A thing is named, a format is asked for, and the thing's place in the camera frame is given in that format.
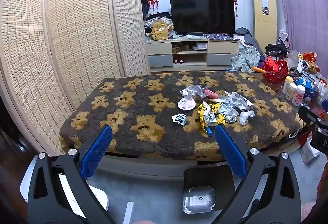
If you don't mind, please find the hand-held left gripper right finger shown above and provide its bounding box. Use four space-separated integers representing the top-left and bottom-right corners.
215 125 302 224

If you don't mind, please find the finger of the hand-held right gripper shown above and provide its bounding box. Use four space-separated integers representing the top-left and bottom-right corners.
298 106 328 127

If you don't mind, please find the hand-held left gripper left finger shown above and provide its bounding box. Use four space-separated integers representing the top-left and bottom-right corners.
28 125 116 224

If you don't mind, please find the black trash bin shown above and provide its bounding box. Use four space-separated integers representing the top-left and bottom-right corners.
183 165 235 214

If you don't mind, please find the white pen with gold cap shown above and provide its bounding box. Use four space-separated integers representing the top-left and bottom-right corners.
209 97 232 105

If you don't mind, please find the white green wrapper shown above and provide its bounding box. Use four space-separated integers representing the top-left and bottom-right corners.
223 91 254 110

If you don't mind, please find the white bottle red label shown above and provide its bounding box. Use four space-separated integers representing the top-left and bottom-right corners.
292 84 306 106

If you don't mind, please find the large cream bottle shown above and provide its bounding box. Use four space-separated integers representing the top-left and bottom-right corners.
286 81 298 101

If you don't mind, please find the blue box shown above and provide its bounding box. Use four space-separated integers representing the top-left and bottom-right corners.
295 77 318 98

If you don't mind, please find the small cream bottle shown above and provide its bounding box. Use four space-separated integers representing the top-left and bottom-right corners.
282 76 293 95

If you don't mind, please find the white crumpled tissue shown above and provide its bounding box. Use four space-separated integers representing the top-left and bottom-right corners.
238 110 256 125

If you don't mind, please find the silver crumpled wrapper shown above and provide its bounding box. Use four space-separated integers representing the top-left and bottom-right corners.
218 105 240 123

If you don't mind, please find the yellow wrapper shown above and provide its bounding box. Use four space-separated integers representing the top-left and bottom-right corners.
197 101 226 133

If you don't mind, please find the bear print blanket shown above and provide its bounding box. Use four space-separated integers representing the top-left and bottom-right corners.
59 71 306 161

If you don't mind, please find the red basket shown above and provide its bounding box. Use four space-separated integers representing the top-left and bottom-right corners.
261 56 288 84

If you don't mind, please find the red snack bag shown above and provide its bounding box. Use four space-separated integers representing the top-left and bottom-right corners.
298 52 321 73

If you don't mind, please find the small white black wrapper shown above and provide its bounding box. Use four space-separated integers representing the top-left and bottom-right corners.
172 114 187 126

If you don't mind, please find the red capped tube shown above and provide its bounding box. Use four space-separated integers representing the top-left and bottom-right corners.
202 89 218 99

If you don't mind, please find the round white lid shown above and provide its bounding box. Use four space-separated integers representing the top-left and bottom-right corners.
178 97 196 111

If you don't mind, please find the black bag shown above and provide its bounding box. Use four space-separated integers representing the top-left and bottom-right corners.
265 43 287 57

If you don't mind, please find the grey floral cloth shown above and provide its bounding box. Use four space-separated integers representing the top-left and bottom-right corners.
231 46 262 72

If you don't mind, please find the dark clothes pile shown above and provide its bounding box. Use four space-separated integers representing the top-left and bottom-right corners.
234 27 259 46

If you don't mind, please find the purple curtain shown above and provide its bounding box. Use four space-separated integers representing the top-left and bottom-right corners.
269 0 328 81

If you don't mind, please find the bamboo folding screen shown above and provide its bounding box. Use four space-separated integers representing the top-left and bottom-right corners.
0 0 150 158

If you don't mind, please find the wooden television cabinet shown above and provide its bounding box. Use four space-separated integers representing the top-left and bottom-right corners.
146 36 240 72

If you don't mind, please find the patterned dark cloth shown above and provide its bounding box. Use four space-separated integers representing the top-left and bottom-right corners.
204 33 233 41

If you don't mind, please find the yellow backpack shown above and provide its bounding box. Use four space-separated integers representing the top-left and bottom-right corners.
151 20 170 41

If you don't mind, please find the black television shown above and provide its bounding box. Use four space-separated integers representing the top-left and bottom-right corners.
170 0 236 35

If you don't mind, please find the pile of clothes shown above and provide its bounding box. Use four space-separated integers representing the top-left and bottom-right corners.
144 12 175 35

